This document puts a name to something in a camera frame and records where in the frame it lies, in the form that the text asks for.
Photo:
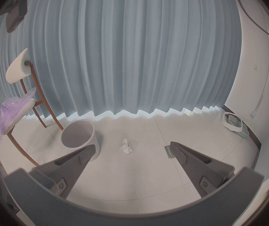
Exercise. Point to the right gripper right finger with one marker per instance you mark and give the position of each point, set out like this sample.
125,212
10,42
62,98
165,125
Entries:
200,171

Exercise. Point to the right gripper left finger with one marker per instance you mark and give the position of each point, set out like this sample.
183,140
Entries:
63,171

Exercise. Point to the white paper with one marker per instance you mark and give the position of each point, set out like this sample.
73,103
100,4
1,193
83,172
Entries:
126,147

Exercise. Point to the purple plastic bag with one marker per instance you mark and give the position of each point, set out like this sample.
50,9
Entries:
12,112

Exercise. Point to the wooden chair with white cushions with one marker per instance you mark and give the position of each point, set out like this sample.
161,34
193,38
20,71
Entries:
19,67

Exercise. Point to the pale blue curtain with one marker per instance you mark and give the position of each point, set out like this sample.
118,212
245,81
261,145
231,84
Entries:
129,50

